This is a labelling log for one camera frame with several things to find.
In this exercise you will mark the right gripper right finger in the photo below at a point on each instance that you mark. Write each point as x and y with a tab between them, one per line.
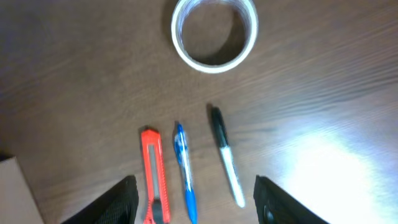
274	205

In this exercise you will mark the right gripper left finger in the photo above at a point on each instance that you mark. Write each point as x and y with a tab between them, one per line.
118	205

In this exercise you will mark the orange utility knife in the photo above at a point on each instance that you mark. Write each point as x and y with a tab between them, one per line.
158	210

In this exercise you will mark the blue ballpoint pen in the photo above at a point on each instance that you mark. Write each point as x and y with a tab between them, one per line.
182	154

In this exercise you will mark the brown cardboard box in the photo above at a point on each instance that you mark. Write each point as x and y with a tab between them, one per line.
17	203

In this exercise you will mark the beige masking tape roll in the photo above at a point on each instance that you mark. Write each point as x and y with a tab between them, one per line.
214	36

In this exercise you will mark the black white marker pen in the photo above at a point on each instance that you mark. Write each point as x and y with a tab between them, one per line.
227	156

